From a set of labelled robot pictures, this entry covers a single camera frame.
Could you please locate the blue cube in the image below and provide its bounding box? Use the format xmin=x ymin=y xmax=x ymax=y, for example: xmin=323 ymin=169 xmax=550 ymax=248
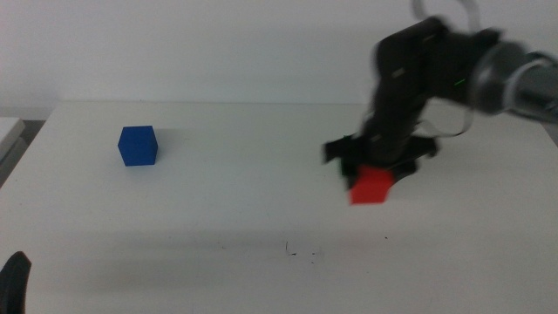
xmin=117 ymin=125 xmax=159 ymax=167

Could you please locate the black right camera cable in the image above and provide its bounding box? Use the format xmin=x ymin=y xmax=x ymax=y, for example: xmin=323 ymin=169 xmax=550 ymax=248
xmin=416 ymin=108 xmax=474 ymax=140

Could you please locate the red cube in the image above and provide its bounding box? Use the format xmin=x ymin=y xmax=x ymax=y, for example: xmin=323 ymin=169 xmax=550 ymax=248
xmin=348 ymin=164 xmax=396 ymax=206

